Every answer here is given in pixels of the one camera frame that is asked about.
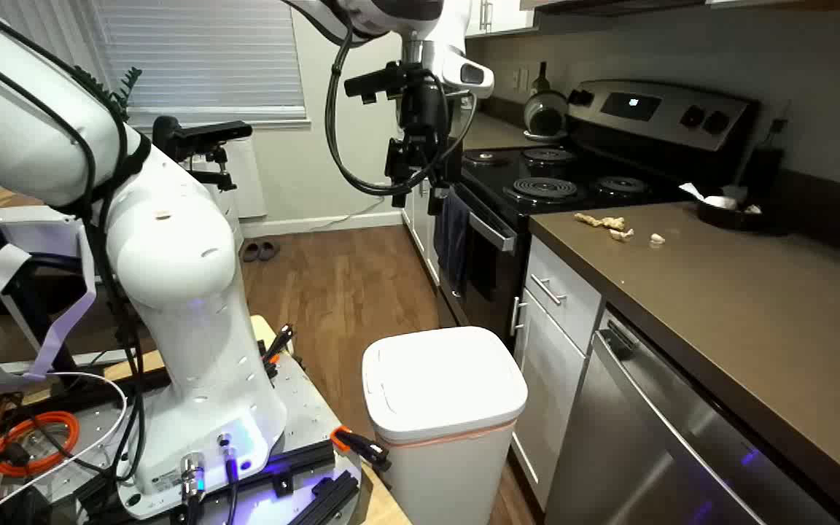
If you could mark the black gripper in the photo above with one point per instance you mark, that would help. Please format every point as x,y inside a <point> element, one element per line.
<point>428,110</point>

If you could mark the white utensil in dish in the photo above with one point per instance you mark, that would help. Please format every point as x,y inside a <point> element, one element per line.
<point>717,201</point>

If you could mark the black base bars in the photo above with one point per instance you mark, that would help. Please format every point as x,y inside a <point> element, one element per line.
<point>329,498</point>

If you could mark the black dish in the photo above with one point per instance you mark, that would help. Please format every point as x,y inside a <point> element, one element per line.
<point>746,221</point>

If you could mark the stainless steel dishwasher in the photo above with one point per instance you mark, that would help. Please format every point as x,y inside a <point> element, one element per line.
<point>655,440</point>

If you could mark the dark blue hanging towel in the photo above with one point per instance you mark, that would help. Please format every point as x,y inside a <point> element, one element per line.
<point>454,244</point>

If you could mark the small pale food piece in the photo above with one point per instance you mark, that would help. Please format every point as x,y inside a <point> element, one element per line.
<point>658,238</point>

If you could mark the dark bottle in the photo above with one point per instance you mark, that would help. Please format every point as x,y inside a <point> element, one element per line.
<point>765,161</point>

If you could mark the white cabinet drawer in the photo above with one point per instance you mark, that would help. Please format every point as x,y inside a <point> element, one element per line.
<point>562,294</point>

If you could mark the white wall cabinets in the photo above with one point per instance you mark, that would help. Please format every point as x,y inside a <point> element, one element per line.
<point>498,15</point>

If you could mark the pale food scraps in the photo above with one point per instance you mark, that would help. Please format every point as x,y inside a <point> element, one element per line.
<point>609,222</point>

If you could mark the white box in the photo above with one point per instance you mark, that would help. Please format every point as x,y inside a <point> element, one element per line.
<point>30,234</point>

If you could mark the green potted plant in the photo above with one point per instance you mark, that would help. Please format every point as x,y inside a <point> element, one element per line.
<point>123,88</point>

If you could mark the dark steel kettle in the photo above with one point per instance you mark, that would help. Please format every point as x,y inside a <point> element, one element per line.
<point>543,113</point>

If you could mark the white lidded trash bin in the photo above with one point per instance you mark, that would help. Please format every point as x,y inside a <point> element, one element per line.
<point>445,390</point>

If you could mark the dark shoe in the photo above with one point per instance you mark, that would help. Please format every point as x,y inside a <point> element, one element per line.
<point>269,250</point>
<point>248,253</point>

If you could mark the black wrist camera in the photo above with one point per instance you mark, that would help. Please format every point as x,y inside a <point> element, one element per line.
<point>374,84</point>

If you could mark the orange black clamp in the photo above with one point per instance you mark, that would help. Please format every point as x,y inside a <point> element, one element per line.
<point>278,348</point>
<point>364,448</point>

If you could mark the white cabinet door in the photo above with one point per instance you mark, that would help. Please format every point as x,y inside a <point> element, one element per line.
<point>546,409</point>

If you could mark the black steel kitchen stove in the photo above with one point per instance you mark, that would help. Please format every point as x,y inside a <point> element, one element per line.
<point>575,186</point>

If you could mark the white window blinds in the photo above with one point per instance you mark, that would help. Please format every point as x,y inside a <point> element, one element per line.
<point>196,61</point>

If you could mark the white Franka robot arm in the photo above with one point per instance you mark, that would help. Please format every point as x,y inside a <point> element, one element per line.
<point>176,253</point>

